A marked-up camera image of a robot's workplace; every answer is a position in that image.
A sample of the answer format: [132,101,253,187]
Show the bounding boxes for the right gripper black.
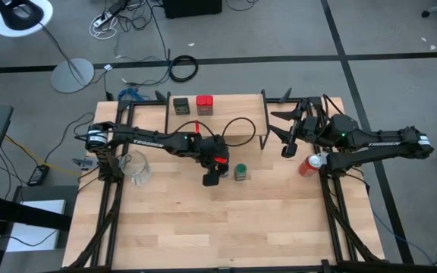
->
[269,102,330,159]

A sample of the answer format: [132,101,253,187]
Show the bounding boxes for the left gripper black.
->
[199,135,230,187]

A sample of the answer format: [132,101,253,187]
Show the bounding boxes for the red patterned smoked paprika tin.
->
[195,94,215,116]

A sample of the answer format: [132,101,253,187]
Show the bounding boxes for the black pepper tin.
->
[172,96,191,116]

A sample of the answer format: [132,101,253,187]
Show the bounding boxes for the oregano jar green lid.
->
[233,162,249,182]

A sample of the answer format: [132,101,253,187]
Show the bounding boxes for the red soda can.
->
[297,154,324,178]

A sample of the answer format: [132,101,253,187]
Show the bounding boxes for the clear glass measuring cup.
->
[118,149,153,187]

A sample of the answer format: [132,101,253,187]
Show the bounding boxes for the silver clamp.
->
[71,156,100,171]

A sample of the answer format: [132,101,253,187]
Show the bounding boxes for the black computer case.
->
[162,0,223,19]

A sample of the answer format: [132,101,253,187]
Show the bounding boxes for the floor stand grey round base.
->
[0,0,96,94]

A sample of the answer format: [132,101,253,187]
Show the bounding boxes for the black power adapter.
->
[27,163,51,187]

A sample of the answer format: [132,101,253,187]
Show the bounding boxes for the white panel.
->
[5,199,68,253]

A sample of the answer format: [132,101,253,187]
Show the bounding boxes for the white power strip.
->
[92,11,114,28]

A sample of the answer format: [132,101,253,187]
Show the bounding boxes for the black looped cable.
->
[221,116,257,148]
[167,120,222,140]

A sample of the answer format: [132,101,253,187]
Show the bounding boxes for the black aluminium rig frame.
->
[62,89,386,273]

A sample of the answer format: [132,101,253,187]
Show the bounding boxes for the blue floor cable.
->
[118,87,151,102]

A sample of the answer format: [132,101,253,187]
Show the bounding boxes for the black coiled floor cable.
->
[168,55,200,83]

